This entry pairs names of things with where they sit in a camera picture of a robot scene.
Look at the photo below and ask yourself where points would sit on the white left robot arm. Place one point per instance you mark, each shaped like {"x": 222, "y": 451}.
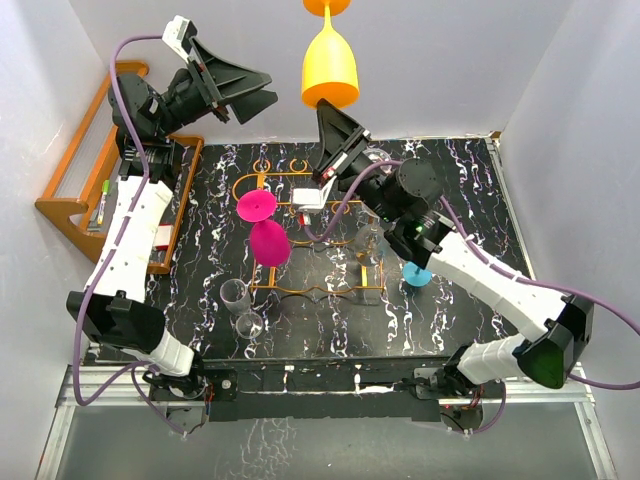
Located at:
{"x": 111, "y": 309}

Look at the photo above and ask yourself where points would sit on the red white small box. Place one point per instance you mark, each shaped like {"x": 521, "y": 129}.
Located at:
{"x": 163, "y": 237}

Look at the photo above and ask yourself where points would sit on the green capped marker pen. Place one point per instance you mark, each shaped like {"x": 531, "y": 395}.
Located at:
{"x": 105, "y": 190}

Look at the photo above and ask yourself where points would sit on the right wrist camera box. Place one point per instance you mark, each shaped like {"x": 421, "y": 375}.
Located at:
{"x": 309, "y": 201}

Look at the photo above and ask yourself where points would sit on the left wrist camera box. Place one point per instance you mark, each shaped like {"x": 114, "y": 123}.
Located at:
{"x": 177, "y": 34}

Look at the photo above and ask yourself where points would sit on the gold wire wine glass rack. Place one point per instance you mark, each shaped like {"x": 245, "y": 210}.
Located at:
{"x": 265, "y": 278}

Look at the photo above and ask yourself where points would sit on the black base bar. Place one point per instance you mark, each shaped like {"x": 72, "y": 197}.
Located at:
{"x": 412, "y": 388}

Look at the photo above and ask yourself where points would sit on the blue plastic wine glass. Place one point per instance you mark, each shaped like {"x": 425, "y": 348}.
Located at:
{"x": 416, "y": 276}

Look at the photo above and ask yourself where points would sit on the orange wooden shelf rack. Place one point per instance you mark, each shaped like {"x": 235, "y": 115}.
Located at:
{"x": 70, "y": 200}

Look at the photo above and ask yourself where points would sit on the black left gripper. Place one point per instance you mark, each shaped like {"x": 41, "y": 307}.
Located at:
{"x": 216, "y": 81}

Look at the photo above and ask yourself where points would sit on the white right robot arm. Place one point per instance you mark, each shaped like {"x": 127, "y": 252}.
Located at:
{"x": 553, "y": 328}

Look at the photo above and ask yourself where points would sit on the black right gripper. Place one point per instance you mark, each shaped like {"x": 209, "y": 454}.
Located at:
{"x": 341, "y": 140}

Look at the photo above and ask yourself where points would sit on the tall clear wine glass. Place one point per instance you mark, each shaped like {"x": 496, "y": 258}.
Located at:
{"x": 378, "y": 156}

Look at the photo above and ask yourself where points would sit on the orange plastic wine glass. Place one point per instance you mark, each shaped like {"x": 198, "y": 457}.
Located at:
{"x": 329, "y": 69}

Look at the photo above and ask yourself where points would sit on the clear champagne flute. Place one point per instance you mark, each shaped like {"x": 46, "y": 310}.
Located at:
{"x": 236, "y": 297}

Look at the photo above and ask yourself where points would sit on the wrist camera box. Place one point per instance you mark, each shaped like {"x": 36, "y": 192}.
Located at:
{"x": 177, "y": 34}
{"x": 309, "y": 201}

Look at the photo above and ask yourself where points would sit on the pink plastic wine glass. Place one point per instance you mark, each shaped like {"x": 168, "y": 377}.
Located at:
{"x": 268, "y": 240}

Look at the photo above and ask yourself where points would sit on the short clear wine glass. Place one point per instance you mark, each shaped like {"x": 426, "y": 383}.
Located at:
{"x": 369, "y": 245}

